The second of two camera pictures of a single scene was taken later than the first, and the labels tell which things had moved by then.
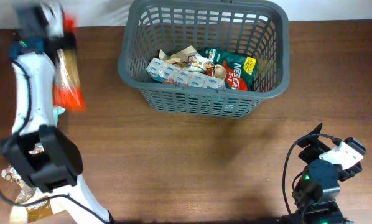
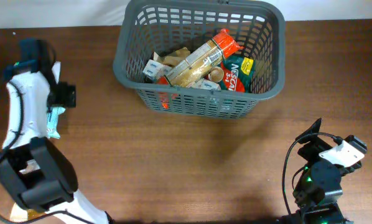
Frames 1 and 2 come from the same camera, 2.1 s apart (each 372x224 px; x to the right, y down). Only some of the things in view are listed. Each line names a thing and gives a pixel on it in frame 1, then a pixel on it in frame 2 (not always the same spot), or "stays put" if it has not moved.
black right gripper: x=311 y=152 stays put
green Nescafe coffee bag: x=242 y=71 stays put
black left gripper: x=61 y=45 to x=67 y=95
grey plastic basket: x=256 y=28 stays put
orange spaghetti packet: x=68 y=89 to x=204 y=60
